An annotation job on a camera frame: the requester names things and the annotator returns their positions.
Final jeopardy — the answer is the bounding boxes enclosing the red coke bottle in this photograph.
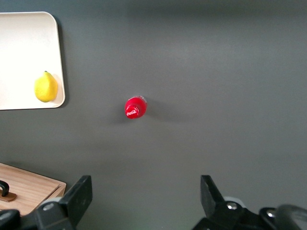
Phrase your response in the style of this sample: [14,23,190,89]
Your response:
[124,95,148,120]

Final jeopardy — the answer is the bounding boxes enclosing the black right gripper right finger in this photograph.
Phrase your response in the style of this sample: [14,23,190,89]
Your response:
[196,175,251,230]

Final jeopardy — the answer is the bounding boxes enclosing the wooden drawer cabinet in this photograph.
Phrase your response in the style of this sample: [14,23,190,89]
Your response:
[0,162,67,216]

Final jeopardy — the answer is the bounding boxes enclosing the yellow lemon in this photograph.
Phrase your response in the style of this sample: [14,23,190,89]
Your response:
[34,70,59,103]

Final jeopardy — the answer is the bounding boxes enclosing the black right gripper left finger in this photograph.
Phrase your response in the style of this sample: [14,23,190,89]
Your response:
[35,175,93,230]

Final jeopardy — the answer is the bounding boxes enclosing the cream plastic tray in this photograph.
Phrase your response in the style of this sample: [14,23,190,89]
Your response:
[0,11,66,111]

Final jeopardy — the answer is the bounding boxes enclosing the black drawer handle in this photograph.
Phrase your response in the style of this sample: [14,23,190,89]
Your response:
[0,181,11,198]

